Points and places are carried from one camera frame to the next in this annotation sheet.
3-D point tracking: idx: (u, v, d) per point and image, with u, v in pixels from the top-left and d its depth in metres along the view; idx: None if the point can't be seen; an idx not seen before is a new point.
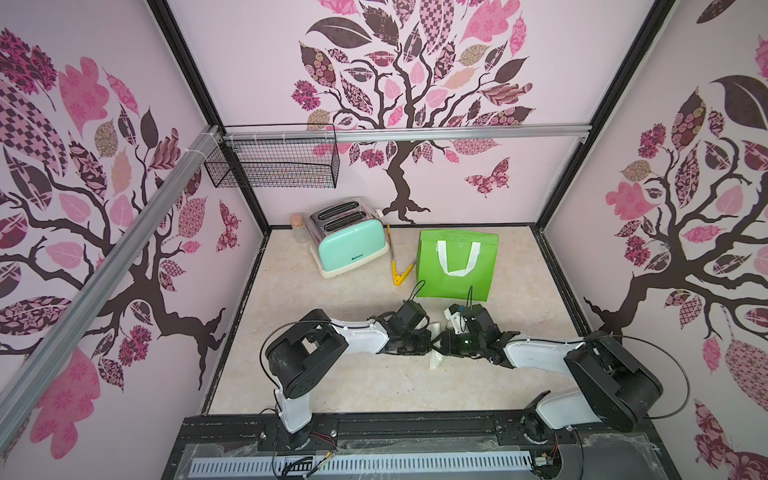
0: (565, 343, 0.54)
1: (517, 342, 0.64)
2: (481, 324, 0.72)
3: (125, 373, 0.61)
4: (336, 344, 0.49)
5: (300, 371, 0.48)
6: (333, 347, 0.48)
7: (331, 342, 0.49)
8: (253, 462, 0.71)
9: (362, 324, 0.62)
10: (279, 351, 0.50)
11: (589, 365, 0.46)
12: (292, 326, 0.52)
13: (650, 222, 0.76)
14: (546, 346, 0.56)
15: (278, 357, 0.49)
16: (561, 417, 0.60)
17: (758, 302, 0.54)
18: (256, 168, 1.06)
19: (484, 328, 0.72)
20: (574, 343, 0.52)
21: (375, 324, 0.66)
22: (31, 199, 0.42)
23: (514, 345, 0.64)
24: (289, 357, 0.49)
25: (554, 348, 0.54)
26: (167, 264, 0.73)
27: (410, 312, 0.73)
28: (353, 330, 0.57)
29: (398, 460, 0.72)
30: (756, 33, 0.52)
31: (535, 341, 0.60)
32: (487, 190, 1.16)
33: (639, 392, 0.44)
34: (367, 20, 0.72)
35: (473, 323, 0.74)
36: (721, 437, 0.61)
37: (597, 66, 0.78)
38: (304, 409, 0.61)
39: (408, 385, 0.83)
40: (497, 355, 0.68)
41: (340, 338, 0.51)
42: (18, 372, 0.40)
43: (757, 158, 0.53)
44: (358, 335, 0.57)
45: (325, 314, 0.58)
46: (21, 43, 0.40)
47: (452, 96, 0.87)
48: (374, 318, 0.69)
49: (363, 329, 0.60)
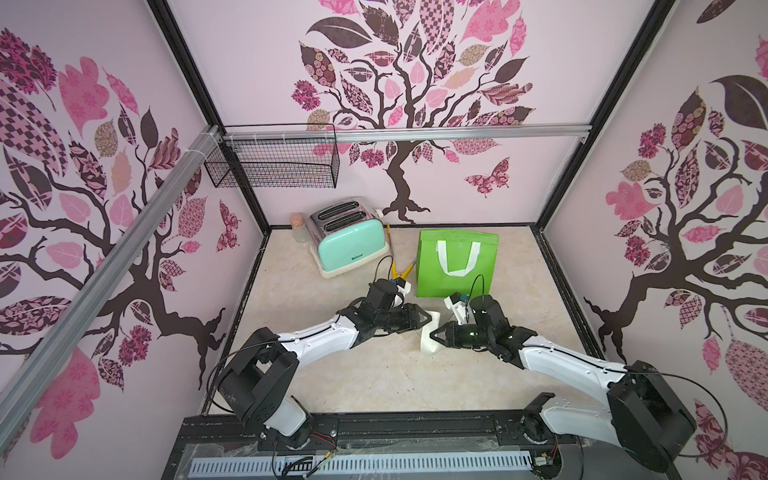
0: (601, 368, 0.49)
1: (539, 349, 0.58)
2: (492, 318, 0.66)
3: (125, 373, 0.61)
4: (285, 364, 0.44)
5: (250, 400, 0.44)
6: (280, 374, 0.44)
7: (279, 363, 0.44)
8: (253, 462, 0.71)
9: (322, 329, 0.56)
10: (229, 384, 0.46)
11: (634, 404, 0.42)
12: (238, 353, 0.47)
13: (649, 222, 0.76)
14: (579, 368, 0.51)
15: (228, 392, 0.45)
16: (564, 425, 0.60)
17: (758, 302, 0.54)
18: (255, 168, 1.06)
19: (494, 322, 0.66)
20: (612, 372, 0.47)
21: (336, 325, 0.59)
22: (31, 199, 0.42)
23: (532, 349, 0.59)
24: (238, 387, 0.45)
25: (587, 371, 0.50)
26: (167, 264, 0.73)
27: (379, 297, 0.67)
28: (309, 340, 0.52)
29: (398, 460, 0.72)
30: (756, 34, 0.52)
31: (567, 357, 0.54)
32: (487, 190, 1.16)
33: (678, 431, 0.42)
34: (367, 20, 0.72)
35: (484, 316, 0.68)
36: (721, 437, 0.61)
37: (597, 66, 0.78)
38: (294, 413, 0.61)
39: (408, 385, 0.83)
40: (508, 354, 0.63)
41: (290, 356, 0.47)
42: (18, 372, 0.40)
43: (757, 158, 0.53)
44: (315, 344, 0.52)
45: (270, 331, 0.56)
46: (21, 43, 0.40)
47: (452, 96, 0.87)
48: (338, 313, 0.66)
49: (321, 335, 0.55)
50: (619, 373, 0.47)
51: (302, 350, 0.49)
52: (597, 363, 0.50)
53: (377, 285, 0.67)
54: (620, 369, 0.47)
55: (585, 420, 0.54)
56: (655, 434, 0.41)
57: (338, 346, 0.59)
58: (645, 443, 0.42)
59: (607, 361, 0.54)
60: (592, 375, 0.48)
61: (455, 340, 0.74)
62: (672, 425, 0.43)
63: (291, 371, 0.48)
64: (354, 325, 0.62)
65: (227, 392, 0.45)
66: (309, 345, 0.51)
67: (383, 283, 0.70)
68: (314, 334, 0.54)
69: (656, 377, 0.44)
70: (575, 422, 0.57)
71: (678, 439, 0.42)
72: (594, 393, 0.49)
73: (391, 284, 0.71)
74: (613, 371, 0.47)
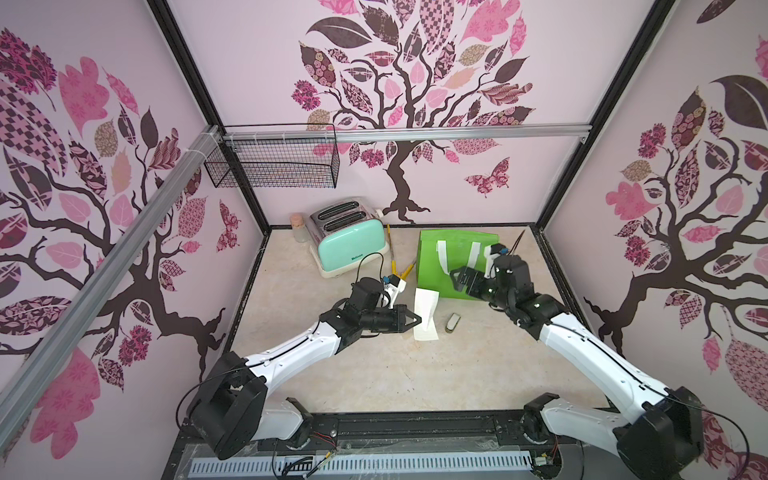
0: (641, 382, 0.44)
1: (572, 335, 0.51)
2: (516, 280, 0.59)
3: (125, 373, 0.61)
4: (252, 391, 0.42)
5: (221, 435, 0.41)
6: (245, 404, 0.41)
7: (247, 389, 0.42)
8: (253, 462, 0.71)
9: (298, 342, 0.53)
10: (199, 413, 0.44)
11: (665, 429, 0.38)
12: (202, 384, 0.44)
13: (650, 221, 0.76)
14: (612, 374, 0.45)
15: (197, 423, 0.43)
16: (564, 426, 0.60)
17: (758, 302, 0.54)
18: (255, 168, 1.06)
19: (518, 284, 0.59)
20: (651, 391, 0.42)
21: (314, 337, 0.55)
22: (31, 199, 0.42)
23: (560, 330, 0.52)
24: (209, 413, 0.43)
25: (621, 379, 0.44)
26: (167, 264, 0.73)
27: (362, 297, 0.63)
28: (281, 359, 0.49)
29: (398, 460, 0.72)
30: (756, 34, 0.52)
31: (603, 357, 0.47)
32: (487, 190, 1.16)
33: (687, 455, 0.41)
34: (367, 20, 0.72)
35: (508, 277, 0.61)
36: (721, 437, 0.61)
37: (596, 67, 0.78)
38: (288, 417, 0.60)
39: (408, 385, 0.83)
40: (527, 319, 0.57)
41: (257, 381, 0.44)
42: (18, 372, 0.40)
43: (757, 158, 0.53)
44: (290, 363, 0.49)
45: (237, 354, 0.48)
46: (21, 43, 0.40)
47: (453, 96, 0.87)
48: (318, 322, 0.60)
49: (295, 351, 0.51)
50: (659, 395, 0.42)
51: (277, 372, 0.47)
52: (636, 375, 0.44)
53: (359, 283, 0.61)
54: (660, 390, 0.42)
55: (589, 426, 0.53)
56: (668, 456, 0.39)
57: (316, 360, 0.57)
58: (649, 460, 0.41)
59: (646, 377, 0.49)
60: (626, 384, 0.44)
61: (478, 290, 0.72)
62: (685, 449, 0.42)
63: (259, 400, 0.43)
64: (334, 331, 0.59)
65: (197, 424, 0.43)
66: (282, 365, 0.48)
67: (366, 282, 0.66)
68: (287, 352, 0.50)
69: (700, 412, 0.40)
70: (577, 426, 0.56)
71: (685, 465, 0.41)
72: (622, 405, 0.44)
73: (376, 283, 0.67)
74: (652, 390, 0.43)
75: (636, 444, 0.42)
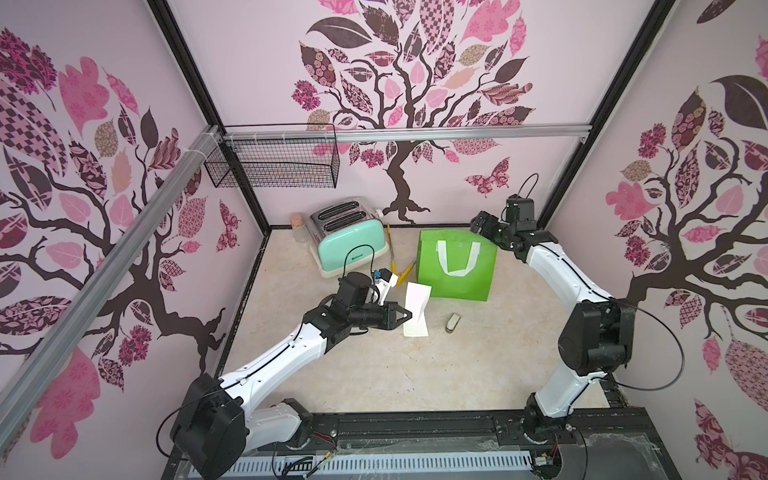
0: (591, 285, 0.52)
1: (551, 254, 0.60)
2: (519, 213, 0.69)
3: (125, 373, 0.61)
4: (229, 414, 0.40)
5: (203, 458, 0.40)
6: (222, 430, 0.39)
7: (224, 411, 0.40)
8: (254, 462, 0.71)
9: (278, 352, 0.50)
10: (181, 438, 0.42)
11: (591, 321, 0.47)
12: (181, 410, 0.42)
13: (650, 221, 0.76)
14: (567, 279, 0.54)
15: (181, 447, 0.42)
16: (553, 398, 0.62)
17: (758, 302, 0.54)
18: (255, 168, 1.06)
19: (520, 218, 0.69)
20: (596, 293, 0.51)
21: (296, 343, 0.52)
22: (31, 199, 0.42)
23: (543, 249, 0.61)
24: (193, 437, 0.42)
25: (574, 283, 0.53)
26: (167, 264, 0.73)
27: (350, 292, 0.60)
28: (259, 374, 0.46)
29: (398, 460, 0.72)
30: (756, 34, 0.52)
31: (563, 265, 0.57)
32: (487, 190, 1.16)
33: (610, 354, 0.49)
34: (367, 20, 0.72)
35: (512, 210, 0.71)
36: (721, 437, 0.61)
37: (596, 68, 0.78)
38: (284, 420, 0.60)
39: (408, 385, 0.83)
40: (519, 243, 0.66)
41: (234, 403, 0.42)
42: (19, 372, 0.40)
43: (757, 158, 0.53)
44: (270, 377, 0.47)
45: (211, 377, 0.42)
46: (21, 43, 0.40)
47: (452, 96, 0.87)
48: (300, 325, 0.56)
49: (275, 363, 0.48)
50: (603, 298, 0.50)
51: (255, 390, 0.45)
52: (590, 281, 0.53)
53: (346, 277, 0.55)
54: (606, 294, 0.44)
55: (557, 374, 0.59)
56: (589, 344, 0.48)
57: (302, 364, 0.54)
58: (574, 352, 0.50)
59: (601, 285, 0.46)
60: (576, 287, 0.52)
61: (491, 232, 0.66)
62: (610, 348, 0.49)
63: (237, 423, 0.41)
64: (320, 333, 0.55)
65: (182, 448, 0.42)
66: (261, 381, 0.46)
67: (354, 276, 0.63)
68: (266, 365, 0.48)
69: (633, 316, 0.47)
70: (555, 384, 0.60)
71: (607, 361, 0.49)
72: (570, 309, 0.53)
73: (364, 277, 0.64)
74: (598, 293, 0.51)
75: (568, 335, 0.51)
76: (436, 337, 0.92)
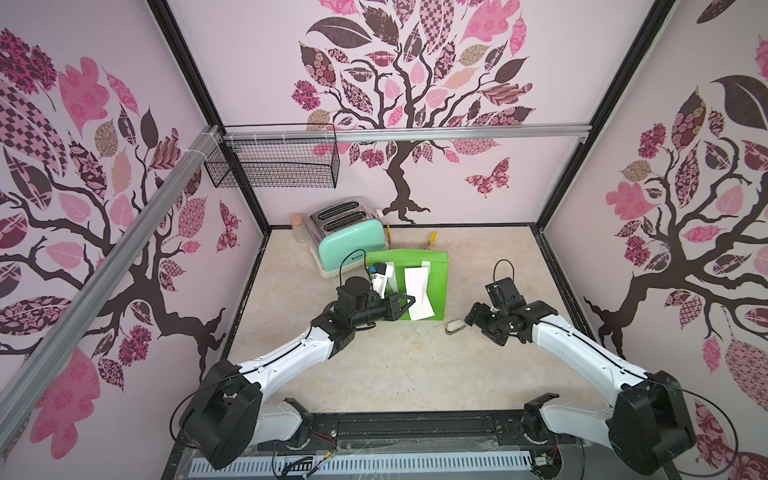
0: (619, 366, 0.46)
1: (558, 331, 0.55)
2: (503, 292, 0.68)
3: (125, 373, 0.61)
4: (247, 397, 0.42)
5: (216, 437, 0.41)
6: (241, 411, 0.41)
7: (242, 394, 0.42)
8: (254, 462, 0.71)
9: (290, 349, 0.53)
10: (191, 423, 0.43)
11: (643, 407, 0.40)
12: (197, 392, 0.44)
13: (650, 221, 0.76)
14: (594, 361, 0.48)
15: (189, 433, 0.43)
16: (563, 424, 0.60)
17: (758, 302, 0.54)
18: (255, 169, 1.06)
19: (507, 296, 0.66)
20: (629, 374, 0.45)
21: (307, 342, 0.56)
22: (31, 199, 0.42)
23: (548, 327, 0.56)
24: (201, 423, 0.43)
25: (602, 365, 0.47)
26: (167, 264, 0.73)
27: (349, 300, 0.61)
28: (275, 365, 0.49)
29: (398, 460, 0.72)
30: (756, 34, 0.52)
31: (582, 347, 0.51)
32: (487, 190, 1.16)
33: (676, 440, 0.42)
34: (367, 20, 0.72)
35: (495, 291, 0.69)
36: (722, 437, 0.60)
37: (596, 67, 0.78)
38: (287, 417, 0.61)
39: (408, 385, 0.83)
40: (519, 322, 0.61)
41: (252, 388, 0.44)
42: (19, 372, 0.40)
43: (757, 158, 0.53)
44: (284, 368, 0.49)
45: (231, 362, 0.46)
46: (21, 43, 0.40)
47: (452, 96, 0.87)
48: (311, 325, 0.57)
49: (289, 357, 0.51)
50: (638, 376, 0.44)
51: (272, 378, 0.47)
52: (617, 361, 0.48)
53: (346, 286, 0.63)
54: (638, 373, 0.45)
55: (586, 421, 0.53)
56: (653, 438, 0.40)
57: (310, 366, 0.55)
58: (636, 442, 0.41)
59: (628, 363, 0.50)
60: (606, 369, 0.47)
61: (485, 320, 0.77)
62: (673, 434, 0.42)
63: (254, 406, 0.43)
64: (328, 336, 0.59)
65: (190, 434, 0.42)
66: (277, 370, 0.48)
67: (353, 283, 0.64)
68: (281, 357, 0.50)
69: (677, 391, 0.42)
70: (575, 423, 0.56)
71: (675, 450, 0.41)
72: (608, 395, 0.46)
73: (363, 282, 0.65)
74: (631, 373, 0.45)
75: (624, 430, 0.43)
76: (436, 338, 0.92)
